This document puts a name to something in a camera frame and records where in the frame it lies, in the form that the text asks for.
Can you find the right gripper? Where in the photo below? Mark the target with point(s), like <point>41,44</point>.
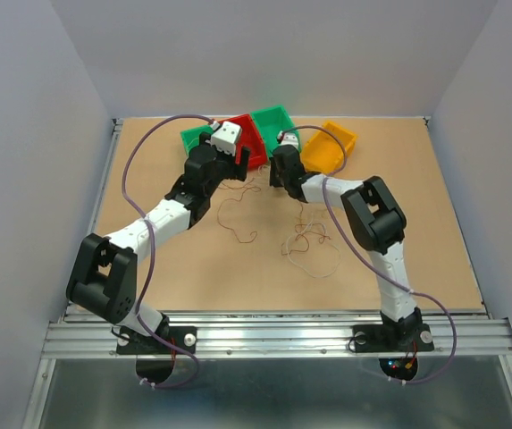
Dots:
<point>273,180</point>

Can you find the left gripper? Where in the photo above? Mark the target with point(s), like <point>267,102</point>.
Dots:
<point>235,171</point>

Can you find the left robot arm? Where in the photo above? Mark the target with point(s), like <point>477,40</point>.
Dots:
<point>104,275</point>

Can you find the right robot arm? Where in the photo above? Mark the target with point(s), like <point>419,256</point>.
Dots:
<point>378,226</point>

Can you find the red bin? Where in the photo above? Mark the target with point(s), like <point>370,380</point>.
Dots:
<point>251,138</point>

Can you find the yellow bin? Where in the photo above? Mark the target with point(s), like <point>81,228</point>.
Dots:
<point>321,153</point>

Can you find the left green bin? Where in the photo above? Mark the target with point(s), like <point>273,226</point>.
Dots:
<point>193,137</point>

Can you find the green bin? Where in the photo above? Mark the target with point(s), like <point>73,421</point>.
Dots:
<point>270,122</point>
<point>193,137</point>

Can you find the right green bin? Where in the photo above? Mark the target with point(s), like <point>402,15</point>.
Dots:
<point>270,122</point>

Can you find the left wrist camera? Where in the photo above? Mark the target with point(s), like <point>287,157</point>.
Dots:
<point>226,137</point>

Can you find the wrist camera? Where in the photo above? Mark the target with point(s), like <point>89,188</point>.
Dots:
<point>226,137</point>
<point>288,139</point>

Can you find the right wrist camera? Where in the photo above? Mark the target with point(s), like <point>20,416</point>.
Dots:
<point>288,139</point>

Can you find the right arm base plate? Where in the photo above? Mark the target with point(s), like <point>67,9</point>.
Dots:
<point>379,338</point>

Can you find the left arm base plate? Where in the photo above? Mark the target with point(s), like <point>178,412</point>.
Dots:
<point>130,343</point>

